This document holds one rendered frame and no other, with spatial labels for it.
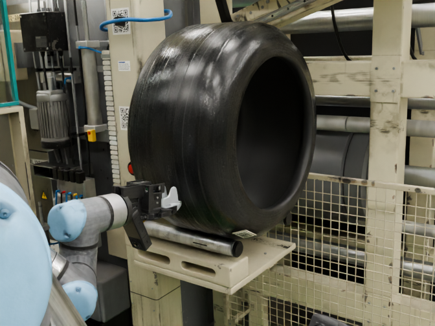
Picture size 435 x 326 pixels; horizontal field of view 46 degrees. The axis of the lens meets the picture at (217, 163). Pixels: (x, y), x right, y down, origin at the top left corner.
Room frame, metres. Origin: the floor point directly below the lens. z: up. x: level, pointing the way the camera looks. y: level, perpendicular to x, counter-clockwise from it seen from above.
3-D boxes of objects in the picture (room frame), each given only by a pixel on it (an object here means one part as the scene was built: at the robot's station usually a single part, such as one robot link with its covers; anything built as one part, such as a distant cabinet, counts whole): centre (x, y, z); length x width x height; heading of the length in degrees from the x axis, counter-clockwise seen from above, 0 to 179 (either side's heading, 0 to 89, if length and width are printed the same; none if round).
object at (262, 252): (1.48, 0.01, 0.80); 0.37 x 0.36 x 0.02; 144
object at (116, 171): (1.65, 0.32, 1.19); 0.05 x 0.04 x 0.48; 144
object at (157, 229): (1.37, 0.09, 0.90); 0.35 x 0.05 x 0.05; 54
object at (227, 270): (1.37, 0.10, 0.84); 0.36 x 0.09 x 0.06; 54
